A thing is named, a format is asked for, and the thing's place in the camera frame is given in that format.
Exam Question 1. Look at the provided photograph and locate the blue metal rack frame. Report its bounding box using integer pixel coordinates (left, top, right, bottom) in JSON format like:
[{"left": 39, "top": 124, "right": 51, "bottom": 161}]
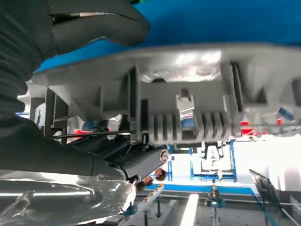
[{"left": 166, "top": 138, "right": 238, "bottom": 183}]

